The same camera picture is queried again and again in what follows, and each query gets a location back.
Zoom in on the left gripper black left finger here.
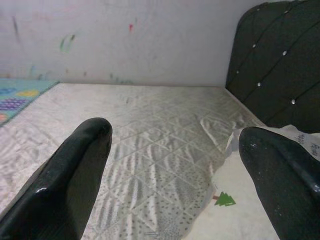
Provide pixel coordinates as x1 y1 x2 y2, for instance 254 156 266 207
0 117 114 240

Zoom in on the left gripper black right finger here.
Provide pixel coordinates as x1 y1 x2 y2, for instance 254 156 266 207
238 126 320 240

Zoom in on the cream pillow with tree print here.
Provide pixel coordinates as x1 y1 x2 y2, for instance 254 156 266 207
187 124 320 240

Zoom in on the teal heart-patterned blanket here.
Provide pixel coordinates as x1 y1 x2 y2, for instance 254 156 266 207
0 77 61 127

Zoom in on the quilted beige mattress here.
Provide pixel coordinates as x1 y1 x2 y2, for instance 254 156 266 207
0 82 266 240

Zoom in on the dark tufted headboard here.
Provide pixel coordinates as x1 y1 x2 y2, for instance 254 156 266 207
224 0 320 135

